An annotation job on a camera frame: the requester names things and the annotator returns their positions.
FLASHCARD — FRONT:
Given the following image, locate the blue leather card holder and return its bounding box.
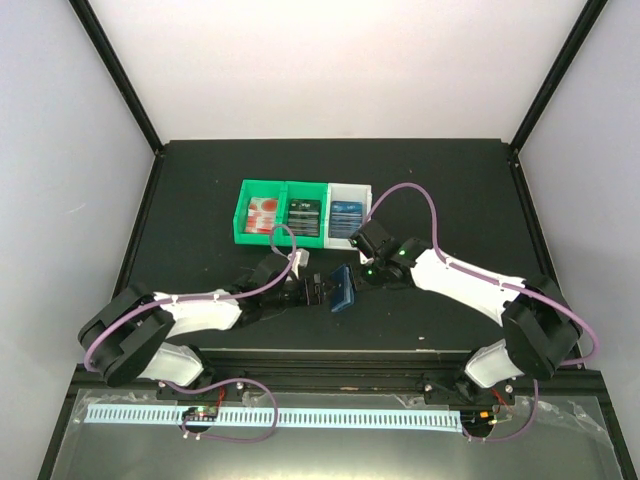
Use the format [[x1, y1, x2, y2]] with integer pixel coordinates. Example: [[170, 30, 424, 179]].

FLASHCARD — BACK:
[[330, 264, 355, 313]]

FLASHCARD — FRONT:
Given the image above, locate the white card bin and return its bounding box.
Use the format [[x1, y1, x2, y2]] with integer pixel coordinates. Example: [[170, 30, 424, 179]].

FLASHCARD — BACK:
[[324, 183, 372, 250]]

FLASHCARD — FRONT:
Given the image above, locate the green double card bin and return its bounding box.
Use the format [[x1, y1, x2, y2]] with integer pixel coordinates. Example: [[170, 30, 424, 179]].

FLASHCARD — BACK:
[[232, 179, 328, 249]]

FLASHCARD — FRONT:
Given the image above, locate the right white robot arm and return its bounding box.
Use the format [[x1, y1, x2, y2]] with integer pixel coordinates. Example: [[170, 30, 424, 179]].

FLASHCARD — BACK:
[[349, 220, 583, 404]]

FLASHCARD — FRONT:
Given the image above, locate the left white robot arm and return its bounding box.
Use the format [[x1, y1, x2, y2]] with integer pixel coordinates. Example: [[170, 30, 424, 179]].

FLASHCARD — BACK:
[[78, 250, 351, 399]]

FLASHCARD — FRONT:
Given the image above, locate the blue card stack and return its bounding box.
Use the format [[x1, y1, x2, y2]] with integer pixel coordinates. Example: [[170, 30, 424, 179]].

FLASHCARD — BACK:
[[329, 201, 363, 239]]

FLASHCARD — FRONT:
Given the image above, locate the black card stack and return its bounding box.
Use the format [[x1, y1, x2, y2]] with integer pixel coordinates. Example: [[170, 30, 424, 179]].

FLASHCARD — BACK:
[[287, 198, 321, 237]]

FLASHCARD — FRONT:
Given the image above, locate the red card stack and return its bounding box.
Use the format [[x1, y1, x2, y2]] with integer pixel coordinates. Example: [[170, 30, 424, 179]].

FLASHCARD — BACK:
[[244, 197, 278, 234]]

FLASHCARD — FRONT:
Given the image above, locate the left circuit board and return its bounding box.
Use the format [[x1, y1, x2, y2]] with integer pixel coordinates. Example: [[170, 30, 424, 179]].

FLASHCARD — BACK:
[[182, 406, 218, 422]]

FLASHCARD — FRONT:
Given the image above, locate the circuit board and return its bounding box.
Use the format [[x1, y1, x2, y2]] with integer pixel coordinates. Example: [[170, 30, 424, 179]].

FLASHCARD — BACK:
[[460, 410, 513, 428], [182, 406, 218, 422]]

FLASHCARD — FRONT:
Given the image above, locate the right circuit board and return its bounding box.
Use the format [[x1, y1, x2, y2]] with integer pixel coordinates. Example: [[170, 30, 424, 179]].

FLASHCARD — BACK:
[[460, 410, 513, 428]]

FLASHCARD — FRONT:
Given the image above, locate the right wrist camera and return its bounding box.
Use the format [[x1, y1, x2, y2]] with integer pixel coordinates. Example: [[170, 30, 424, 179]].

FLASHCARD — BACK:
[[359, 251, 373, 265]]

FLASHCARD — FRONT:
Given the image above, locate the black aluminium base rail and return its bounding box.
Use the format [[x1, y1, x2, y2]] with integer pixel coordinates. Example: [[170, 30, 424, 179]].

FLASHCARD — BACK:
[[74, 347, 609, 401]]

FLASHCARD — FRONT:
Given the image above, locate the white slotted cable duct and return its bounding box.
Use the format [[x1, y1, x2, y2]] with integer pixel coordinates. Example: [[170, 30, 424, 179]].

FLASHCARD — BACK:
[[84, 404, 462, 433]]

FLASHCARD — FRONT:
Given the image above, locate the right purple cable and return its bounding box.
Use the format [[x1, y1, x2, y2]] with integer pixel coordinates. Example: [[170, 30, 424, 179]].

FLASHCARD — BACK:
[[367, 182, 601, 369]]

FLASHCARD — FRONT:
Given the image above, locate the right black frame post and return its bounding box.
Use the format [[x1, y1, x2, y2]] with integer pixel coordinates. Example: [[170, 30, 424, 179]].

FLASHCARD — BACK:
[[509, 0, 609, 151]]

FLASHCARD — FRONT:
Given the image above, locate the black frame post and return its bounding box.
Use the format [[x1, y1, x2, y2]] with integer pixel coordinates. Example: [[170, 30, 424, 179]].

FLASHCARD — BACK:
[[509, 0, 609, 151], [69, 0, 163, 155]]

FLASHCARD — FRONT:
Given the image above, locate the left black frame post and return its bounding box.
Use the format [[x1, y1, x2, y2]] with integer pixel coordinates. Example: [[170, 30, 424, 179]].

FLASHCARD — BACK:
[[69, 0, 163, 155]]

